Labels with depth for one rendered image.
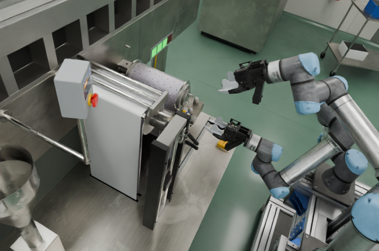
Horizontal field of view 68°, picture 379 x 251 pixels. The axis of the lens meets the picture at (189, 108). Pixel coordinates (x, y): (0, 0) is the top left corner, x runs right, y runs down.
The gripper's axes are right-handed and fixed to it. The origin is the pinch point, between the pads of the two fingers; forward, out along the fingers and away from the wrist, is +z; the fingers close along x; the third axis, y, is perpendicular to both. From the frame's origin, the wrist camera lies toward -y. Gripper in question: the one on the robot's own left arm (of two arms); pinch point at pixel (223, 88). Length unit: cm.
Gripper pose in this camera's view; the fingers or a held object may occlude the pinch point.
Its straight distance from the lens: 111.3
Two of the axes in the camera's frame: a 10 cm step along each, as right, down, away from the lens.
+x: -4.3, 5.8, -6.9
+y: -4.5, -8.0, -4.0
